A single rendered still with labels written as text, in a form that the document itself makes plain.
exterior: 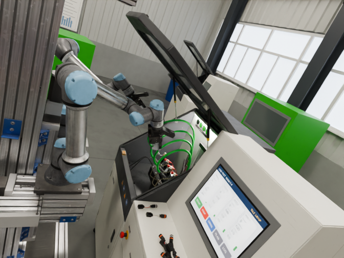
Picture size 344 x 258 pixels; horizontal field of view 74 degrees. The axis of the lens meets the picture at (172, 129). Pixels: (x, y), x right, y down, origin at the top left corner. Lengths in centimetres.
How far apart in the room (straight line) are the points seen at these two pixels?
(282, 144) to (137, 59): 569
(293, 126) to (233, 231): 306
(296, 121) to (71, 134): 346
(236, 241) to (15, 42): 128
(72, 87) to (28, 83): 42
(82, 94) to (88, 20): 698
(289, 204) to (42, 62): 123
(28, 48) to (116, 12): 676
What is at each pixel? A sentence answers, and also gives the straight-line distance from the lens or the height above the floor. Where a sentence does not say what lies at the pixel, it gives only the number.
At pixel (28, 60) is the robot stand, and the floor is 159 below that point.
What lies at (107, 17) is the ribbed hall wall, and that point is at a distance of 790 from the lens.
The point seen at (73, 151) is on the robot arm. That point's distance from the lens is 111.
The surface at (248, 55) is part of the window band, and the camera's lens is 729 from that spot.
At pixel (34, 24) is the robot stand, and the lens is 125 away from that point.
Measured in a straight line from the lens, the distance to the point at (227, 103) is 472.
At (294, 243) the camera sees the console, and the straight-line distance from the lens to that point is 100.
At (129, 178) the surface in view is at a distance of 168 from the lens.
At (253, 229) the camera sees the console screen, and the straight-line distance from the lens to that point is 108.
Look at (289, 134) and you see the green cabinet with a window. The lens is 407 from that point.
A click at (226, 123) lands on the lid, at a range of 135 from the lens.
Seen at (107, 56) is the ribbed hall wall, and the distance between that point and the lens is 803.
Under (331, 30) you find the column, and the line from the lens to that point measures 552.
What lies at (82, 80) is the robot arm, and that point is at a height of 166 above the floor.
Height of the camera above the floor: 191
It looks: 20 degrees down
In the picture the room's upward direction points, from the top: 22 degrees clockwise
